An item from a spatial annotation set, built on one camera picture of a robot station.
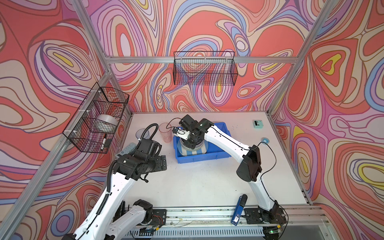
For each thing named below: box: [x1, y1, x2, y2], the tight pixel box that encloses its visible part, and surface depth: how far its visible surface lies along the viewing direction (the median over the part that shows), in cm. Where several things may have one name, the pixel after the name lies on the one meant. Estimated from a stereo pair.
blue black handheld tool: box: [230, 194, 248, 226], surface depth 75 cm
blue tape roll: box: [261, 137, 270, 145], surface depth 104 cm
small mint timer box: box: [252, 119, 264, 129], surface depth 113 cm
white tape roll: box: [93, 114, 119, 133], surface depth 73 cm
